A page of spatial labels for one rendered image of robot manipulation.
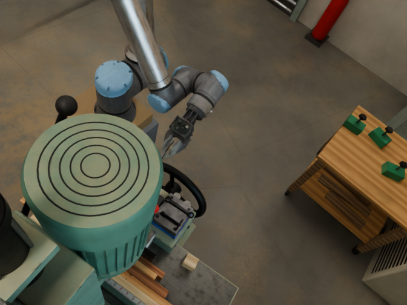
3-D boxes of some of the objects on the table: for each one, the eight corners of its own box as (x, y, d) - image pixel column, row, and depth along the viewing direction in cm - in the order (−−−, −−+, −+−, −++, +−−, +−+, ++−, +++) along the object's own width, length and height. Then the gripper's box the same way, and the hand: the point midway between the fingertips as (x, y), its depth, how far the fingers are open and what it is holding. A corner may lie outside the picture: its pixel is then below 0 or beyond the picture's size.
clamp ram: (165, 245, 97) (169, 236, 90) (149, 265, 93) (152, 259, 86) (141, 227, 98) (143, 218, 91) (125, 247, 94) (126, 239, 87)
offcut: (196, 262, 98) (199, 259, 94) (192, 272, 96) (194, 268, 92) (185, 256, 98) (188, 253, 94) (180, 265, 96) (183, 262, 93)
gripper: (185, 99, 114) (149, 147, 109) (206, 113, 113) (171, 161, 108) (185, 108, 122) (152, 153, 118) (205, 121, 121) (172, 167, 117)
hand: (164, 156), depth 116 cm, fingers closed
